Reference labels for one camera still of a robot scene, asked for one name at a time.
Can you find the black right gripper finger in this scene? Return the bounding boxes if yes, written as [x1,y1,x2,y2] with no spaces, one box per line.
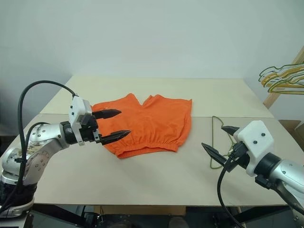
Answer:
[221,125,241,137]
[201,142,229,167]

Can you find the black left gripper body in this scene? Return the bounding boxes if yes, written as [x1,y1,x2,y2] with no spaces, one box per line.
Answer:
[79,115,103,144]

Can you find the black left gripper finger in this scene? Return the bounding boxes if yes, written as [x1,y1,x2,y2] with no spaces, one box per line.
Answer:
[98,129,132,145]
[92,109,123,120]

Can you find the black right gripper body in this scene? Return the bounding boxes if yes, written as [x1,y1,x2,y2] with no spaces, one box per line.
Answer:
[224,141,252,172]

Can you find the orange shorts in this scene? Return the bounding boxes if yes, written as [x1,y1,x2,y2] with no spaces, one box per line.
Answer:
[91,93,193,160]

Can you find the cardboard box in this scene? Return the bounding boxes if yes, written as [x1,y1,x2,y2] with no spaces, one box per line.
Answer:
[278,119,304,155]

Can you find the brown rounded shape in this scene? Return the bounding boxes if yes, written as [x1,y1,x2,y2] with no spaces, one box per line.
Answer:
[169,216,189,228]

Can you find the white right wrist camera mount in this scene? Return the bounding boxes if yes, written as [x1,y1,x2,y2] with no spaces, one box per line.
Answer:
[233,120,275,177]

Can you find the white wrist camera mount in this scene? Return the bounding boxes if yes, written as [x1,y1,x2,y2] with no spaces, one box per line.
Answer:
[233,120,275,177]
[68,95,94,146]

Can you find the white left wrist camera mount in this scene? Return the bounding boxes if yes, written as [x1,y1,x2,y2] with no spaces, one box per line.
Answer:
[68,95,94,146]

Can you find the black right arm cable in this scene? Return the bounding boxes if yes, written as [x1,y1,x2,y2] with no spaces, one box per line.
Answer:
[217,142,246,228]

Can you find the wooden rack post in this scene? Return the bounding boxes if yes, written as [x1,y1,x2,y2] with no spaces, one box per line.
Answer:
[263,44,304,110]

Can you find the light green wire hanger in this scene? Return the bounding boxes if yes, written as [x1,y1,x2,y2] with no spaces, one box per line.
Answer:
[268,77,304,96]

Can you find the hanging wire hangers bunch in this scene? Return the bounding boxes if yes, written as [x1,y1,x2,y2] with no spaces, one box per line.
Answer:
[261,66,304,88]

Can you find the dark green wire hanger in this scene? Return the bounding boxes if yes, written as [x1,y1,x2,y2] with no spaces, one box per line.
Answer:
[258,63,304,83]

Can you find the black table frame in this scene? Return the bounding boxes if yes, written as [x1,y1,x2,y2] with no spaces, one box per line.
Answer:
[29,203,294,228]

